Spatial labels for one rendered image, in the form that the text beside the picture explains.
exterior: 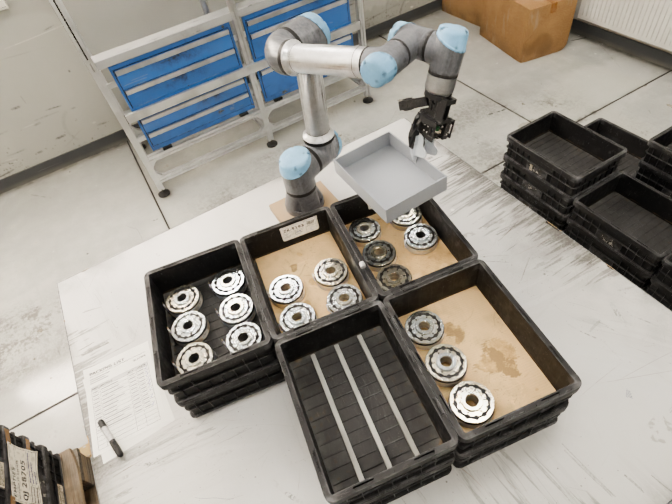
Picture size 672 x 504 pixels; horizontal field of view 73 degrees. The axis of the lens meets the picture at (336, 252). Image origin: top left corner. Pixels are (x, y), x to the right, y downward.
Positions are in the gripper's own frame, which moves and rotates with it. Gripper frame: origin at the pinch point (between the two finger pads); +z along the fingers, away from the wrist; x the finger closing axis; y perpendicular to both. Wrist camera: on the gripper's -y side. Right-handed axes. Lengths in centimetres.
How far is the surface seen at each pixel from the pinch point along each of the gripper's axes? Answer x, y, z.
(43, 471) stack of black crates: -122, -33, 122
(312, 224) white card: -23.4, -15.2, 27.0
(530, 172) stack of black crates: 92, -13, 34
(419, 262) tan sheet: -4.0, 15.1, 27.1
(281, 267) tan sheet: -37, -11, 37
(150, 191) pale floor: -32, -201, 123
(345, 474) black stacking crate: -54, 50, 42
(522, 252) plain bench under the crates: 33, 26, 29
